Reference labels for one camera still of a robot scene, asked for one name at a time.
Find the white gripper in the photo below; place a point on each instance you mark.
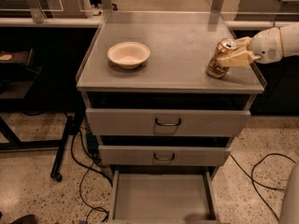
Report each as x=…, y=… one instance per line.
x=265, y=45

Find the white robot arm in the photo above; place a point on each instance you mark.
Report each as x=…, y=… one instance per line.
x=289, y=213

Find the grey drawer cabinet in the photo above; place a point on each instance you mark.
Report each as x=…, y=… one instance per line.
x=173, y=77

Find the grey top drawer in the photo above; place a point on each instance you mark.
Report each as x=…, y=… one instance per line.
x=222, y=123

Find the grey drawer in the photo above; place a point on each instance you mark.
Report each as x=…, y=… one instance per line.
x=163, y=199
x=175, y=156
x=222, y=123

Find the grey middle drawer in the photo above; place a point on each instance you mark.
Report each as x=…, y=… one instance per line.
x=175, y=156

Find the grey bottom drawer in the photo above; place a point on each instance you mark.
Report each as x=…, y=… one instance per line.
x=163, y=199

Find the white paper bowl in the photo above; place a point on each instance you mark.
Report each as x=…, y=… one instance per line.
x=128, y=55

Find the dark shoe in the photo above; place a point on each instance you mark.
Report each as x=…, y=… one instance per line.
x=28, y=219

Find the white horizontal rail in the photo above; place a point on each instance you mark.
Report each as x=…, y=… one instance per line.
x=86, y=23

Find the black table frame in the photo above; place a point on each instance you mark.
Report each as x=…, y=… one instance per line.
x=33, y=89

